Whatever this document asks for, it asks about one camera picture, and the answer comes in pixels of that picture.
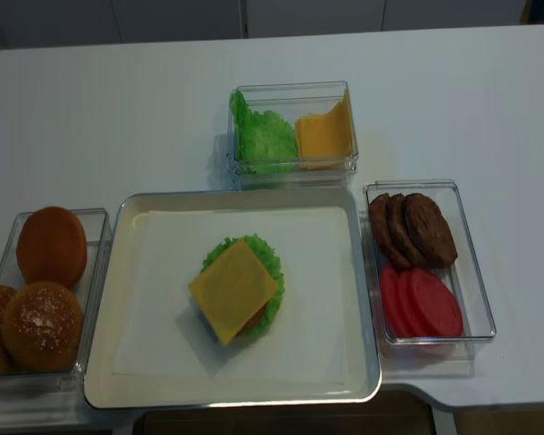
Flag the green lettuce leaf on burger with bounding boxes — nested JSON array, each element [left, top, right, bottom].
[[199, 233, 286, 339]]

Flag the green lettuce leaves in box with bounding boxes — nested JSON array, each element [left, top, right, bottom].
[[229, 91, 298, 175]]

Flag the clear lettuce and cheese box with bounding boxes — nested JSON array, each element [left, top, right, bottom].
[[228, 82, 359, 189]]

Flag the yellow cheese slice on burger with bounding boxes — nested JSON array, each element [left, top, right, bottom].
[[187, 237, 279, 348]]

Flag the yellow cheese slices in box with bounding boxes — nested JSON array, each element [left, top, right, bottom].
[[295, 88, 358, 170]]

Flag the white rectangular serving tray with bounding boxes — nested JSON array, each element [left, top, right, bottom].
[[84, 187, 382, 409]]

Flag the brown patty in burger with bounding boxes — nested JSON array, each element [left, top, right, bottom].
[[237, 304, 267, 336]]

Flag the left brown meat patty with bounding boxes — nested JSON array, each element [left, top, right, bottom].
[[368, 193, 411, 271]]

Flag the brown meat patty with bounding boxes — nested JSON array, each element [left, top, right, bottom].
[[402, 193, 458, 268], [386, 194, 428, 267], [368, 193, 411, 271]]

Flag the middle brown meat patty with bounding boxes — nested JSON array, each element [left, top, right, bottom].
[[386, 194, 428, 267]]

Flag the white paper sheet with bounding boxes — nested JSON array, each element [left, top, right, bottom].
[[115, 207, 355, 383]]

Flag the right brown meat patty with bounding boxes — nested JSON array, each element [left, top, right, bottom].
[[402, 193, 458, 268]]

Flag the left red tomato slice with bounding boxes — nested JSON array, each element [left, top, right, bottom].
[[380, 265, 410, 338]]

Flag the red tomato slice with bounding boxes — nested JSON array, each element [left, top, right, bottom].
[[397, 271, 429, 337], [380, 265, 410, 338], [408, 268, 463, 337]]

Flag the clear patty and tomato box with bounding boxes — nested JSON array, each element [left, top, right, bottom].
[[364, 180, 496, 360]]

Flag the middle red tomato slice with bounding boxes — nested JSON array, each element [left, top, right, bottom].
[[397, 271, 429, 337]]

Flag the right red tomato slice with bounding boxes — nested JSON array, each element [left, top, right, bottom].
[[408, 268, 463, 337]]

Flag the plain brown bun bottom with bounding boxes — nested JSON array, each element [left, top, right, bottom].
[[15, 207, 87, 289]]

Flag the clear bun box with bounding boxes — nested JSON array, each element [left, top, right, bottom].
[[0, 208, 112, 394]]

